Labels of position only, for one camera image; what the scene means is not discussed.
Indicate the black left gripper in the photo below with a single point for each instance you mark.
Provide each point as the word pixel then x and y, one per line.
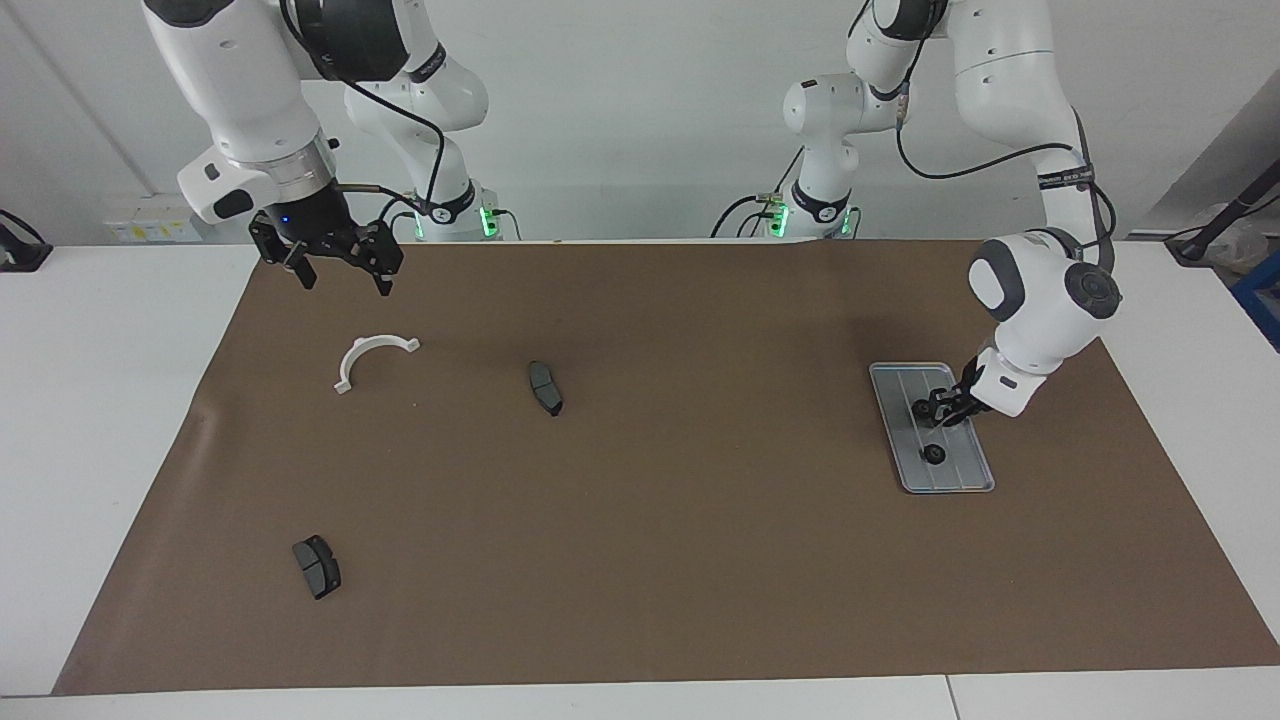
pixel 968 395

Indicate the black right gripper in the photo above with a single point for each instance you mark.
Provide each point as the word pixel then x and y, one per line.
pixel 320 235

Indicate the large black bearing gear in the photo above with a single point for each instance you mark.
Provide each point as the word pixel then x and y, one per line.
pixel 935 455
pixel 918 408

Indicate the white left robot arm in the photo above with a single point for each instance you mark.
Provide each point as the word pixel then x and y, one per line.
pixel 1010 80

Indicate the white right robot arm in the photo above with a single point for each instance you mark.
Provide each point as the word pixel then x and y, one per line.
pixel 240 80

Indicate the silver metal tray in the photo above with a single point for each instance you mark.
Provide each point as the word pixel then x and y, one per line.
pixel 960 470

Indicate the white labelled box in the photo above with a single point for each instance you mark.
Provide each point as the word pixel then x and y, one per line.
pixel 150 218

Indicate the grey brake pad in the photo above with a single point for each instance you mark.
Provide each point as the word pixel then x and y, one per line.
pixel 317 567
pixel 545 387

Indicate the brown table mat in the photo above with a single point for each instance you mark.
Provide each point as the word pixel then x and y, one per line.
pixel 700 550

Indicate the blue crate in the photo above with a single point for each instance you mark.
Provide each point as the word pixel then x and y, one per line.
pixel 1262 300

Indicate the clear plastic bag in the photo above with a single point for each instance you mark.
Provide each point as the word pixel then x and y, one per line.
pixel 1240 245

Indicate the black stand pole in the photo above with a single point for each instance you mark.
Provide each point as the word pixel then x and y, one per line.
pixel 1225 215

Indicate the white curved plastic bracket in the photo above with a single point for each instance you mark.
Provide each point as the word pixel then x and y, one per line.
pixel 352 357

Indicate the black clamp mount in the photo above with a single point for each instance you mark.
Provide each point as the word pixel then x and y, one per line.
pixel 20 250

